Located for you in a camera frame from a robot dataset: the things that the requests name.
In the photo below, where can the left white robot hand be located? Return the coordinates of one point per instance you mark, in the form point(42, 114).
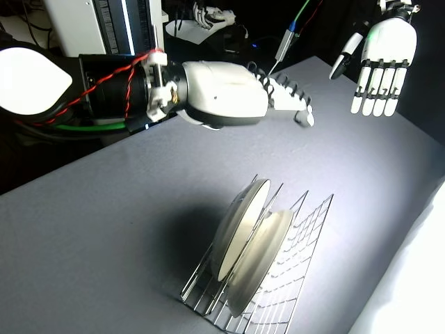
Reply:
point(393, 41)

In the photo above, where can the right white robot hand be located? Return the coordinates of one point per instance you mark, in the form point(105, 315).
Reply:
point(222, 90)

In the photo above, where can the white plate with leaf print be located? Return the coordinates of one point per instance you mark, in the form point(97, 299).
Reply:
point(264, 257)
point(240, 236)

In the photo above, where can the white paper sheet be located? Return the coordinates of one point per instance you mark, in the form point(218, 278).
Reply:
point(187, 31)

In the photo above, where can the spare white skeletal hand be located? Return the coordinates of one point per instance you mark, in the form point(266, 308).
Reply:
point(215, 14)

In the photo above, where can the grey adapter with blue plug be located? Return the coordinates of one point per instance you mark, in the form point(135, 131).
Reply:
point(285, 45)

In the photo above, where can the white robot torso column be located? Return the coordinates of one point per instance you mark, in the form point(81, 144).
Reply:
point(76, 28)

